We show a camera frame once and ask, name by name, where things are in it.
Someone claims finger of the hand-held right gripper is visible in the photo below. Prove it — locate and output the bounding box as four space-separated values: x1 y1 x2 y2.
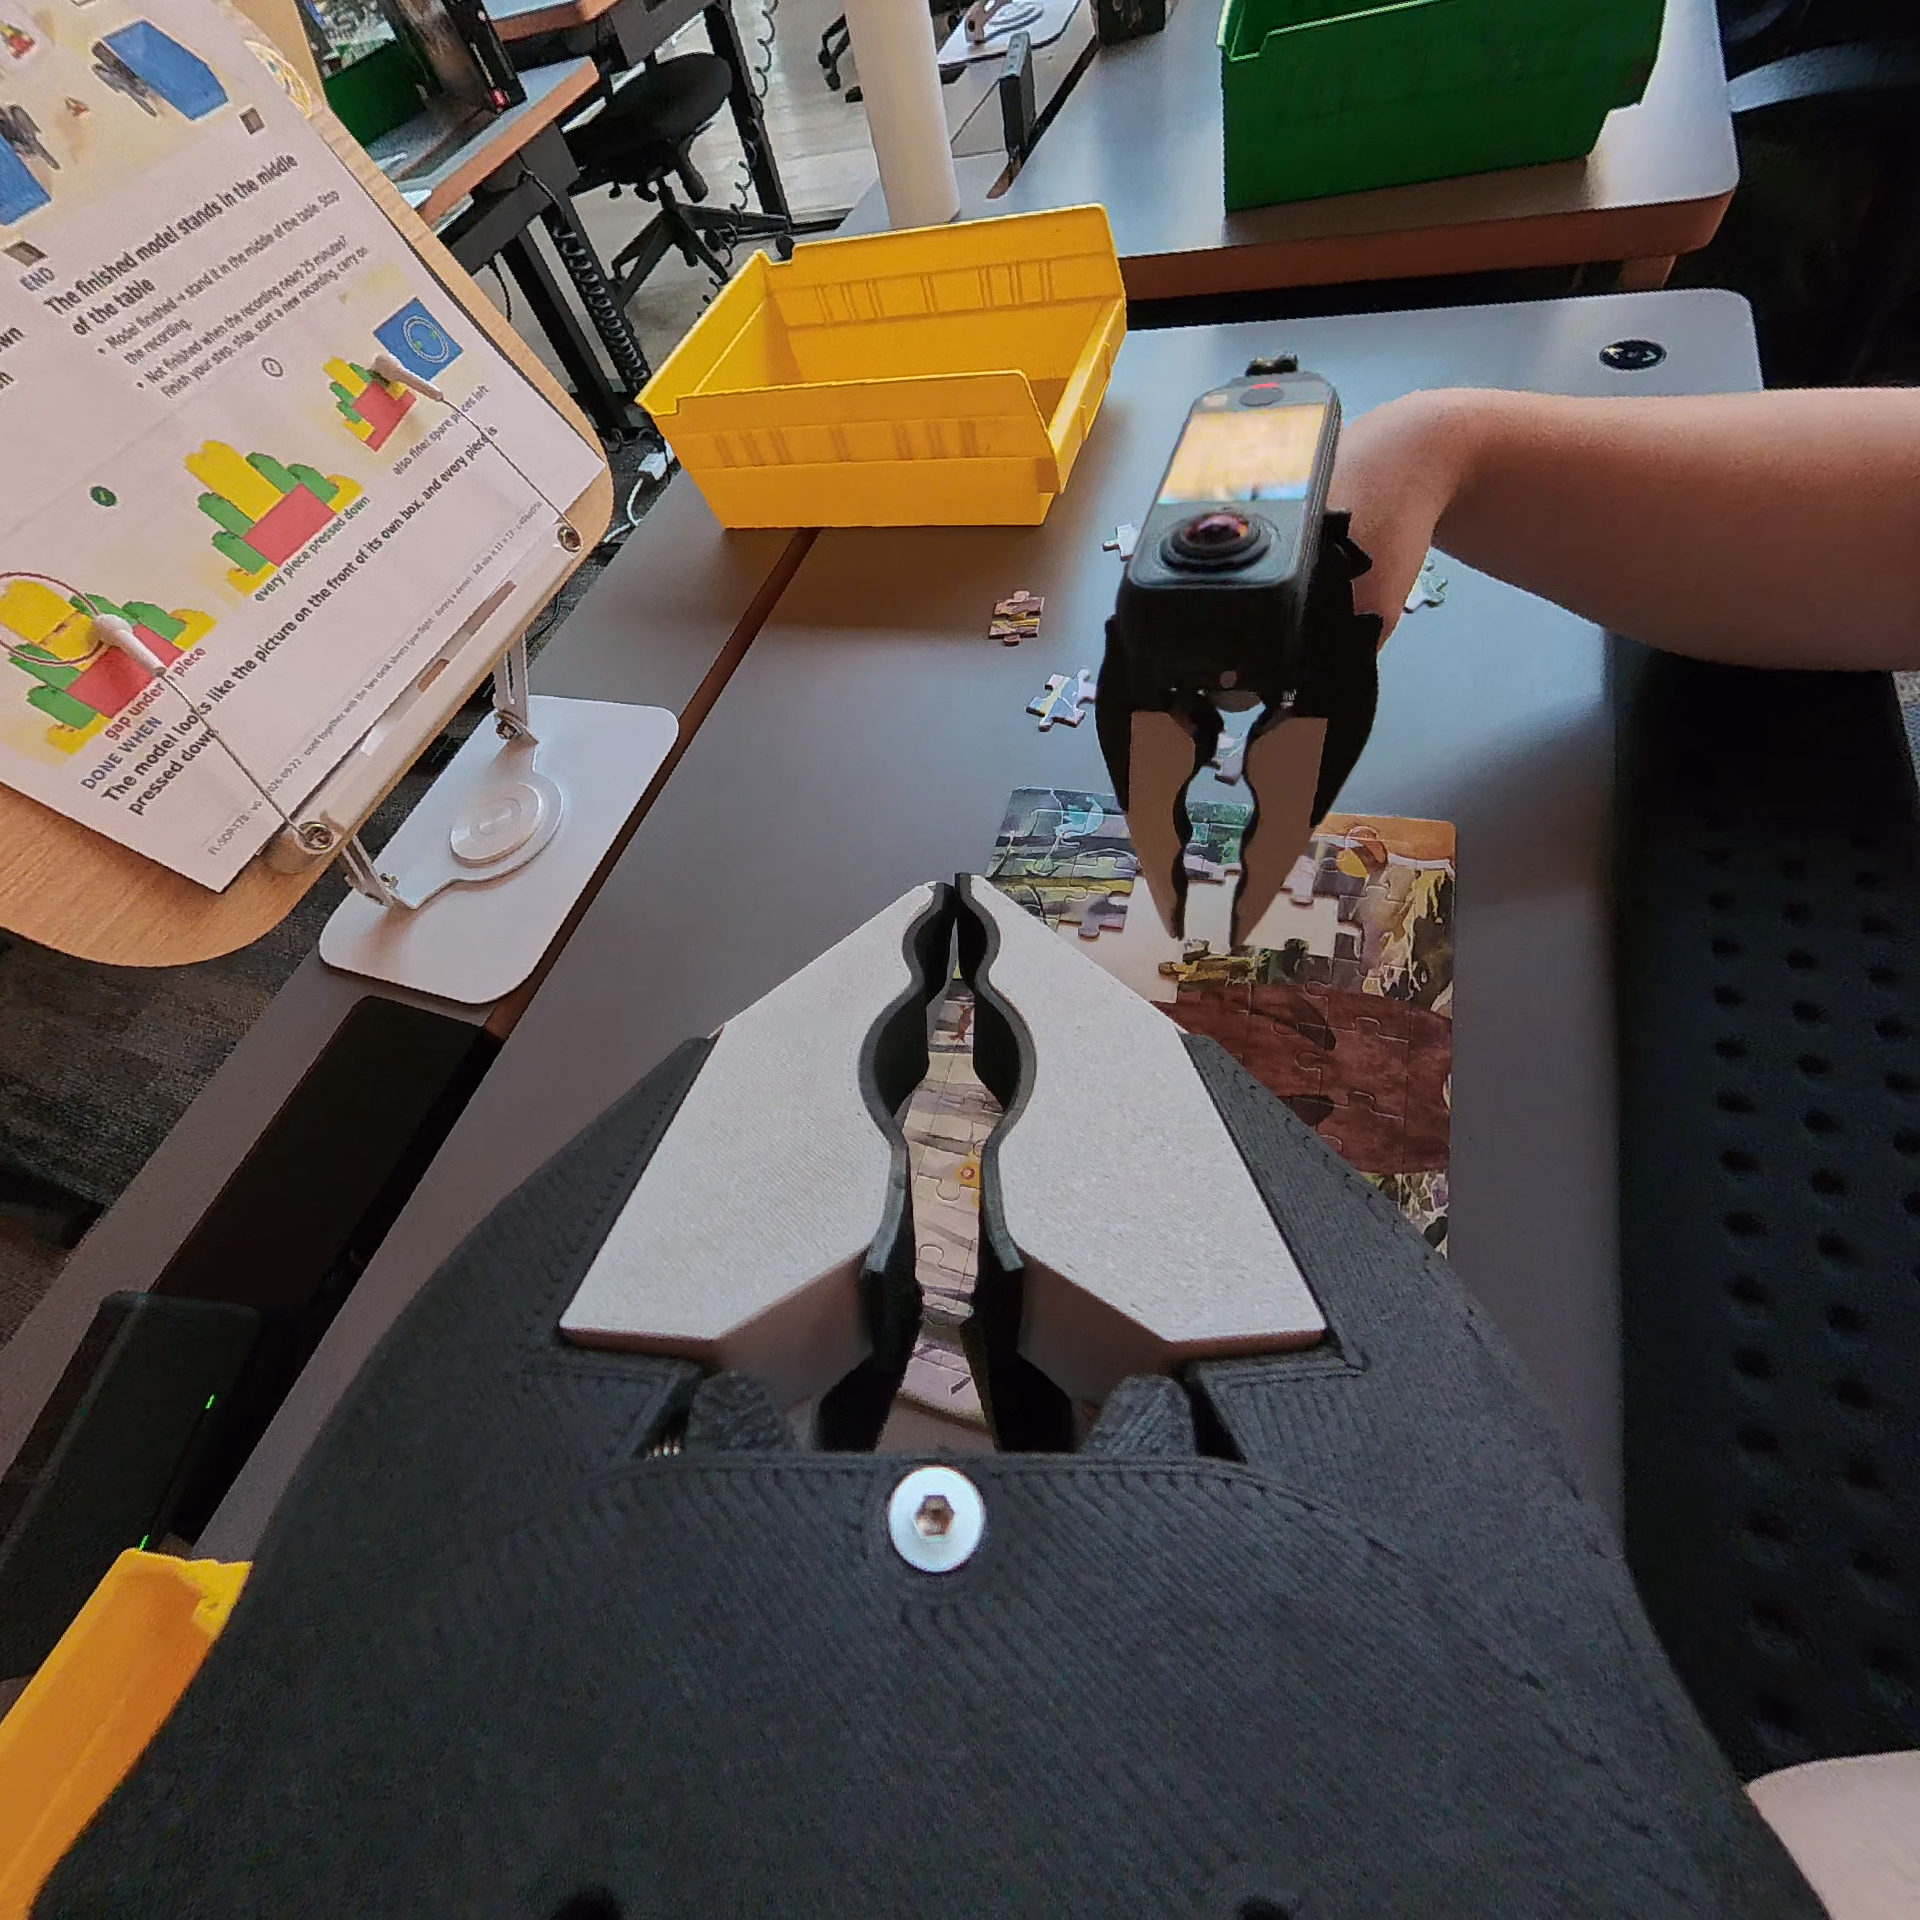
1229 717 1335 950
1124 702 1225 941

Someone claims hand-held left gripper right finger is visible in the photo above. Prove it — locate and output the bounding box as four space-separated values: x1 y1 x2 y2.
960 874 1332 1453

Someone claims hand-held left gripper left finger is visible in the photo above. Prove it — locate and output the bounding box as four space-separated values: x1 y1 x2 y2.
558 881 961 1453

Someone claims animal jigsaw puzzle board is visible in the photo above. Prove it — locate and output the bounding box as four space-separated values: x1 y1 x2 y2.
896 787 1460 1412

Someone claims person's left forearm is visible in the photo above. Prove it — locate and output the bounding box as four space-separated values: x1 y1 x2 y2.
1740 1758 1920 1920

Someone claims wood-edged grey desk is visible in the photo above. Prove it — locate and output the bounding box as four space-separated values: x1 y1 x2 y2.
832 0 1742 302

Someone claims background desk with black legs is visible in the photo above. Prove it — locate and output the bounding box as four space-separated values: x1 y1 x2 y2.
358 0 798 436

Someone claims person's right hand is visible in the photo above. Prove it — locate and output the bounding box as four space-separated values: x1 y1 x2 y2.
1327 394 1479 656

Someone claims white metal stand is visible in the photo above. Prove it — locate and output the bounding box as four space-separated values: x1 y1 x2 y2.
317 637 680 1003

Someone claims yellow plastic bin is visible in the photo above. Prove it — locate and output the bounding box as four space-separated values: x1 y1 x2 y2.
0 1549 253 1920
637 206 1128 531

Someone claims large green plastic bin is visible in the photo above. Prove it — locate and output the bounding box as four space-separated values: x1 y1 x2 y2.
1217 0 1671 212

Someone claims black perforated pad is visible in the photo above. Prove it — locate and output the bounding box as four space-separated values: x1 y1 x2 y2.
1612 644 1920 1778

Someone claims white paper roll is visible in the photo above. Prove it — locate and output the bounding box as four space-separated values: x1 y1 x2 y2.
838 0 961 230

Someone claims black box with green light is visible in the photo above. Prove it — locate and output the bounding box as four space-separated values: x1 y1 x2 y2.
0 1290 269 1673

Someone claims instruction sheet on stand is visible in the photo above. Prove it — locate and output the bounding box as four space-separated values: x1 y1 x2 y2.
0 0 616 970

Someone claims black office chair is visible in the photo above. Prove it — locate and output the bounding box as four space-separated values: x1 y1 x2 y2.
566 52 741 269

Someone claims printed instruction sheet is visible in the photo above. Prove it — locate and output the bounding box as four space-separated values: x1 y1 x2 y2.
0 0 605 896

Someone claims small green bin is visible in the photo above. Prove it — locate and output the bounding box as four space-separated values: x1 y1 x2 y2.
319 29 440 146

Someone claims wire page holder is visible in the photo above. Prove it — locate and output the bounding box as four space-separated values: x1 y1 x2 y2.
368 352 587 561
0 570 339 857

